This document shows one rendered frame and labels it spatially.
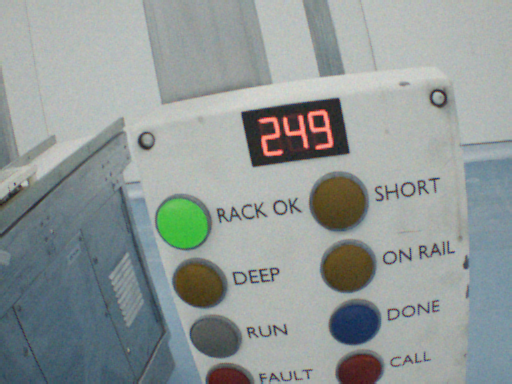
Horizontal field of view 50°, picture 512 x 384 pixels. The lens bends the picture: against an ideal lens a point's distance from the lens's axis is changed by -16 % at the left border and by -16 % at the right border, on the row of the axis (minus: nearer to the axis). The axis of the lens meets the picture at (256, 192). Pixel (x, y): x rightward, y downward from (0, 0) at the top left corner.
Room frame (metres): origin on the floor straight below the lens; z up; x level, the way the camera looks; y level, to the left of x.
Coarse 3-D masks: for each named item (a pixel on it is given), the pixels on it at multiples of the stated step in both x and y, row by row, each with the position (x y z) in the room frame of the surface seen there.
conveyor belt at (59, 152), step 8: (88, 136) 1.90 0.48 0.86; (64, 144) 1.89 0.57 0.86; (72, 144) 1.85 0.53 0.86; (80, 144) 1.81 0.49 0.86; (104, 144) 1.74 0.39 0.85; (48, 152) 1.83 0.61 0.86; (56, 152) 1.79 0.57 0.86; (64, 152) 1.75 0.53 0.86; (40, 160) 1.74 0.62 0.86; (48, 160) 1.70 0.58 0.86; (56, 160) 1.67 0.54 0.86; (40, 168) 1.62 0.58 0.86; (48, 168) 1.59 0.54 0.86; (40, 176) 1.51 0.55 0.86; (64, 176) 1.46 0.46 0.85; (24, 184) 1.47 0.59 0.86; (56, 184) 1.41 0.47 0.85; (8, 224) 1.14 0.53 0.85; (0, 232) 1.10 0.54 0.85
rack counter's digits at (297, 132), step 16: (304, 112) 0.30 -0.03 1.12; (320, 112) 0.30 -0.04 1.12; (256, 128) 0.30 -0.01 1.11; (272, 128) 0.30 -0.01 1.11; (288, 128) 0.30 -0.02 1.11; (304, 128) 0.30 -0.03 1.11; (320, 128) 0.30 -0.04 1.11; (272, 144) 0.30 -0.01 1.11; (288, 144) 0.30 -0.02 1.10; (304, 144) 0.30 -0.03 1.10; (320, 144) 0.30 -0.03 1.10
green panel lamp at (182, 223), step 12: (168, 204) 0.31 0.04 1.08; (180, 204) 0.31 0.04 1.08; (192, 204) 0.31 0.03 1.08; (168, 216) 0.31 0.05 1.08; (180, 216) 0.31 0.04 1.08; (192, 216) 0.31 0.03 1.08; (204, 216) 0.31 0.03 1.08; (168, 228) 0.31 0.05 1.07; (180, 228) 0.31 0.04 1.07; (192, 228) 0.31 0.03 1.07; (204, 228) 0.31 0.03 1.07; (168, 240) 0.31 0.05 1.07; (180, 240) 0.31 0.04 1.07; (192, 240) 0.31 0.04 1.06
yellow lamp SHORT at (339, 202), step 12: (336, 180) 0.29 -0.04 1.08; (348, 180) 0.29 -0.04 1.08; (324, 192) 0.29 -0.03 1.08; (336, 192) 0.29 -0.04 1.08; (348, 192) 0.29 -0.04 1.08; (360, 192) 0.29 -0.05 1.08; (312, 204) 0.30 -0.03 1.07; (324, 204) 0.29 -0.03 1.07; (336, 204) 0.29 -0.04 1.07; (348, 204) 0.29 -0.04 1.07; (360, 204) 0.29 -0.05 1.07; (324, 216) 0.29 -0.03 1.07; (336, 216) 0.29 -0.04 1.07; (348, 216) 0.29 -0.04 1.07; (360, 216) 0.29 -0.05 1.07
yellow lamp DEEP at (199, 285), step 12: (192, 264) 0.31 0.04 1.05; (180, 276) 0.31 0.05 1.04; (192, 276) 0.31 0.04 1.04; (204, 276) 0.31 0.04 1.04; (216, 276) 0.31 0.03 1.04; (180, 288) 0.31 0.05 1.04; (192, 288) 0.31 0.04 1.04; (204, 288) 0.31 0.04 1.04; (216, 288) 0.31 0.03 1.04; (192, 300) 0.31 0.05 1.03; (204, 300) 0.31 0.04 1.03; (216, 300) 0.31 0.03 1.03
